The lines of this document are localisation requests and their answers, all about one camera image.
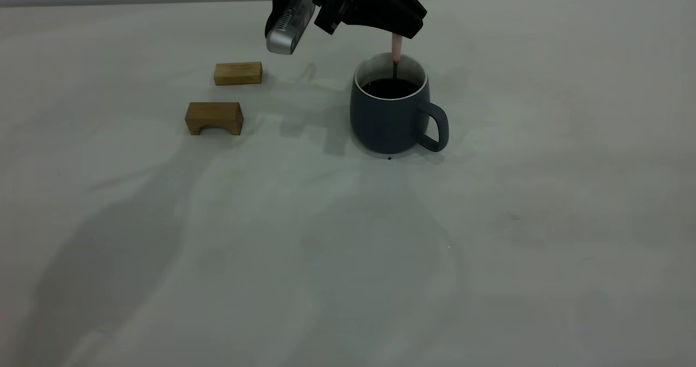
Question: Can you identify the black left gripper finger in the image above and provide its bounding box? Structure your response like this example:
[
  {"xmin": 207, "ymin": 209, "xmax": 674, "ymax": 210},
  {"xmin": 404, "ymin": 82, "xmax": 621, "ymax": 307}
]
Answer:
[
  {"xmin": 343, "ymin": 0, "xmax": 407, "ymax": 36},
  {"xmin": 375, "ymin": 0, "xmax": 428, "ymax": 39}
]

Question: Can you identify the pink handled metal spoon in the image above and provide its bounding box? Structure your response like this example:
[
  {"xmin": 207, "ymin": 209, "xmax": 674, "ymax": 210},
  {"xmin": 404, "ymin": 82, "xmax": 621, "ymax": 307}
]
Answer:
[{"xmin": 391, "ymin": 33, "xmax": 403, "ymax": 82}]

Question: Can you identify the dark grey ceramic mug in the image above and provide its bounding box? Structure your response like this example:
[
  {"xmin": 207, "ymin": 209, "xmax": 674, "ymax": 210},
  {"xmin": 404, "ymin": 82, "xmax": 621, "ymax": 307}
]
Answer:
[{"xmin": 349, "ymin": 53, "xmax": 450, "ymax": 154}]

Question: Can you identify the dark coffee liquid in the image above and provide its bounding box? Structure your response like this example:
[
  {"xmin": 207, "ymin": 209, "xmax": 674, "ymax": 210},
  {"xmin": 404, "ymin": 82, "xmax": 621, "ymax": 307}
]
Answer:
[{"xmin": 361, "ymin": 78, "xmax": 420, "ymax": 99}]

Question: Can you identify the rectangular wooden block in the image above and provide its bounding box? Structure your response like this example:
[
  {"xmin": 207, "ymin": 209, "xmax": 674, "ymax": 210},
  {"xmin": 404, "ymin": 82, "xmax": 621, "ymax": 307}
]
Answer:
[{"xmin": 214, "ymin": 62, "xmax": 263, "ymax": 86}]

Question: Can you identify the arched wooden block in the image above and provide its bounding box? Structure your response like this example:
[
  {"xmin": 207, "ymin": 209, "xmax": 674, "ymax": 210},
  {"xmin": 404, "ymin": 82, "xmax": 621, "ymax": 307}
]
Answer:
[{"xmin": 185, "ymin": 102, "xmax": 244, "ymax": 136}]

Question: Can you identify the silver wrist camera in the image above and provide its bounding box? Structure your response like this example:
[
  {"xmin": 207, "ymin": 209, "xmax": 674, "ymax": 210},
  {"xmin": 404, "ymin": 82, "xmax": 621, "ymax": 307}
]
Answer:
[{"xmin": 265, "ymin": 0, "xmax": 316, "ymax": 55}]

